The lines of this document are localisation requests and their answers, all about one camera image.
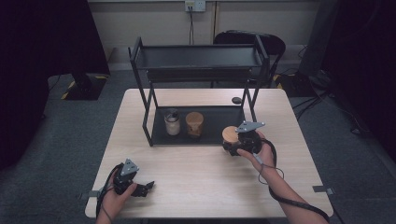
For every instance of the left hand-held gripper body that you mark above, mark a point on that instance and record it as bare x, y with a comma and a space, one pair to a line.
124, 179

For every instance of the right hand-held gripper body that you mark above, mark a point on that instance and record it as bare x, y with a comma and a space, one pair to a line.
250, 141

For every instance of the glass jar with wooden lid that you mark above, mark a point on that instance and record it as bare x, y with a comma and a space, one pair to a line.
230, 134
194, 123

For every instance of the black metal two-tier rack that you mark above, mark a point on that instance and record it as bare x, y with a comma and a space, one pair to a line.
214, 124

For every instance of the glass jar with white powder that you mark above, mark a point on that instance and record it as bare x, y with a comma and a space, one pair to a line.
172, 123

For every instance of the person's right hand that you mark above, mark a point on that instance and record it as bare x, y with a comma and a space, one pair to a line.
264, 155

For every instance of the person's left hand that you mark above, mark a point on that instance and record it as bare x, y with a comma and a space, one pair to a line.
114, 201

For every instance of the black round table grommet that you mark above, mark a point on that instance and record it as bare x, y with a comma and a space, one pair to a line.
236, 100

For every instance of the black floor stand base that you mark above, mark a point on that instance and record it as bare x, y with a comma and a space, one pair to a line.
88, 88

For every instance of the black chair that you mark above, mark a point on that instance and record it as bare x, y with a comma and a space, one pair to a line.
275, 45

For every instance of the black curtain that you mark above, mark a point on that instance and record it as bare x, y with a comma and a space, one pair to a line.
367, 62
37, 62

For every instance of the grey table bracket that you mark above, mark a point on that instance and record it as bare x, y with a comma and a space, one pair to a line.
90, 194
323, 189

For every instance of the white wall socket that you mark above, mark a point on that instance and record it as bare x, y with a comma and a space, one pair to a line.
195, 5

